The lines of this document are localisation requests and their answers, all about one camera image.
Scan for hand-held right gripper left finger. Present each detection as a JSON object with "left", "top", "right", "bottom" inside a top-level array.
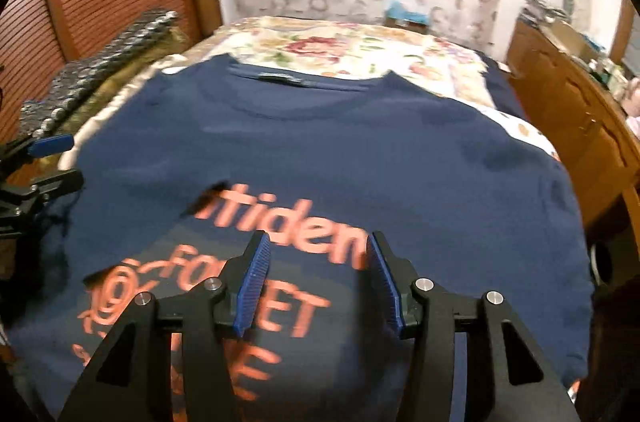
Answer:
[{"left": 57, "top": 229, "right": 273, "bottom": 422}]

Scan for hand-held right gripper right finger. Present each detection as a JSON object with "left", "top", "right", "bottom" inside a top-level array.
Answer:
[{"left": 367, "top": 231, "right": 583, "bottom": 422}]

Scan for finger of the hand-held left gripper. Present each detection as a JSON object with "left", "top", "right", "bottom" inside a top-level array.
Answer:
[
  {"left": 0, "top": 133, "right": 75, "bottom": 168},
  {"left": 0, "top": 169, "right": 83, "bottom": 223}
]

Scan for navy blue printed t-shirt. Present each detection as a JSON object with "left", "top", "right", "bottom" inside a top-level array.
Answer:
[{"left": 7, "top": 52, "right": 593, "bottom": 422}]

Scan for black circle-patterned cushion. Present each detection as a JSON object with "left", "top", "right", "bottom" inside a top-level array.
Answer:
[{"left": 20, "top": 9, "right": 181, "bottom": 143}]

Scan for olive gold folded cloth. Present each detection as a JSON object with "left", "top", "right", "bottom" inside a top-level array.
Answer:
[{"left": 60, "top": 25, "right": 193, "bottom": 133}]

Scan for orange fruit print bedsheet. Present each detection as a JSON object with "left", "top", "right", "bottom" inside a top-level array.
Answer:
[{"left": 480, "top": 102, "right": 563, "bottom": 163}]

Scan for dark blue bed cloth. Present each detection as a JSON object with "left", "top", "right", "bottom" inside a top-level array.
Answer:
[{"left": 482, "top": 57, "right": 526, "bottom": 113}]

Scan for rose floral bedspread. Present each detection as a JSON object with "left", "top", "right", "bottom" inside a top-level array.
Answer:
[{"left": 165, "top": 15, "right": 501, "bottom": 108}]

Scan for wooden cabinet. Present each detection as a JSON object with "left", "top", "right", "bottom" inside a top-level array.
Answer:
[{"left": 505, "top": 20, "right": 640, "bottom": 233}]

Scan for blue tissue box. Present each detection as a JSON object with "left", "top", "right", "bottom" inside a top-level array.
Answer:
[{"left": 384, "top": 0, "right": 432, "bottom": 30}]

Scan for cardboard box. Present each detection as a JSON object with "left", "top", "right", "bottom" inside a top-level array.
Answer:
[{"left": 542, "top": 20, "right": 601, "bottom": 58}]

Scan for pink jug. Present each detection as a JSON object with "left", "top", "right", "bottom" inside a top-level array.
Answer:
[{"left": 622, "top": 77, "right": 640, "bottom": 118}]

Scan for stack of folded fabrics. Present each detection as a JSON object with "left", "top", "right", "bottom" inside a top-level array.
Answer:
[{"left": 522, "top": 0, "right": 576, "bottom": 23}]

